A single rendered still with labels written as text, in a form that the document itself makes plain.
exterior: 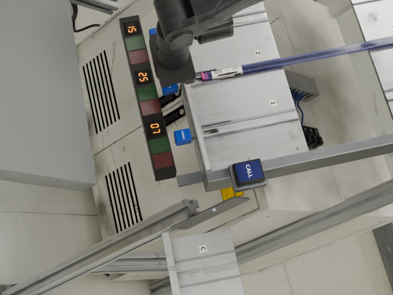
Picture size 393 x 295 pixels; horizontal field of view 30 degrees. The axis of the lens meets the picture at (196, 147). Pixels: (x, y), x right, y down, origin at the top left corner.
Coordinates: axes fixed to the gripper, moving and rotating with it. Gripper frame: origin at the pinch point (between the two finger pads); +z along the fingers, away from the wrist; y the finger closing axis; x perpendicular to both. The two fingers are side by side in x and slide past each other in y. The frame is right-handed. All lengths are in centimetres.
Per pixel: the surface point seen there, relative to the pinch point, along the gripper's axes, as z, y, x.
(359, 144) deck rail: 0.3, -20.3, -31.5
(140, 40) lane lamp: 2.3, 10.5, 4.0
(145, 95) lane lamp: 2.2, -1.5, 5.3
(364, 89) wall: 175, 59, -106
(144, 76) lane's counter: 2.3, 2.5, 4.8
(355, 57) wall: 175, 75, -107
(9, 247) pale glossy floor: 57, -11, 43
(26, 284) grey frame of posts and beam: 45, -24, 39
